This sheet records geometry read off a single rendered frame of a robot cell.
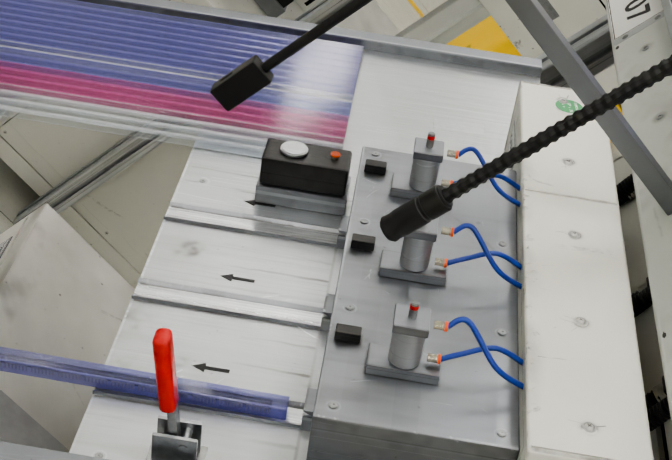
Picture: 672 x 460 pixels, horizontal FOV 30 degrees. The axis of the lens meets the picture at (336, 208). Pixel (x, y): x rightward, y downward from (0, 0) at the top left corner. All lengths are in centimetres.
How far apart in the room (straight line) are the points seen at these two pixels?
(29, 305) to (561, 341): 76
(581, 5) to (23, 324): 116
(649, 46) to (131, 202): 146
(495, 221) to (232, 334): 23
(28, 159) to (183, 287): 153
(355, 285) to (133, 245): 166
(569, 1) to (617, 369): 138
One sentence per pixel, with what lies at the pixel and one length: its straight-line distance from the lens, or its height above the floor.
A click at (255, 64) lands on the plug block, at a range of 94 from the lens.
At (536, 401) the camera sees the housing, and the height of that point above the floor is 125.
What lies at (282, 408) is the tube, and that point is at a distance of 88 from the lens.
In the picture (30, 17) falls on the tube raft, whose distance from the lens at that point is 136.
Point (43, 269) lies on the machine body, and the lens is 152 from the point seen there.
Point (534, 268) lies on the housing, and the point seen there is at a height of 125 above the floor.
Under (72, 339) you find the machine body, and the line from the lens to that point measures 150.
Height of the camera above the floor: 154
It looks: 25 degrees down
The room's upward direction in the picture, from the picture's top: 59 degrees clockwise
